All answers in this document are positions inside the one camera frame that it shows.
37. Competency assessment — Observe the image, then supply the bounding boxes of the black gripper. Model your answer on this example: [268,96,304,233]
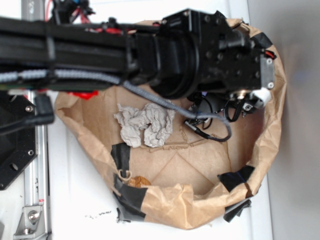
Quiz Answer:
[189,10,276,99]

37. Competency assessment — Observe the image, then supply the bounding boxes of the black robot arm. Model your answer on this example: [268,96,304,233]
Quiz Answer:
[0,9,275,99]

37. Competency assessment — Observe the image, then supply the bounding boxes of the crumpled white paper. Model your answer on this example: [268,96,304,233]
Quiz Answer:
[114,103,176,148]

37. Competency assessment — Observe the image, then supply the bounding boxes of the brown paper bag tray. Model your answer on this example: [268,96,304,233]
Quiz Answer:
[54,17,287,230]

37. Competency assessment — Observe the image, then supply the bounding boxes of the grey braided cable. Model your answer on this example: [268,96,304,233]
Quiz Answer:
[0,69,232,143]

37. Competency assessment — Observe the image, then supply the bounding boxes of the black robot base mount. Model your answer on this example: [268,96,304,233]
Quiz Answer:
[0,91,55,191]

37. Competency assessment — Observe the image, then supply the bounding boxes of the aluminium rail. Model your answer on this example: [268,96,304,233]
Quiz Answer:
[12,0,53,240]

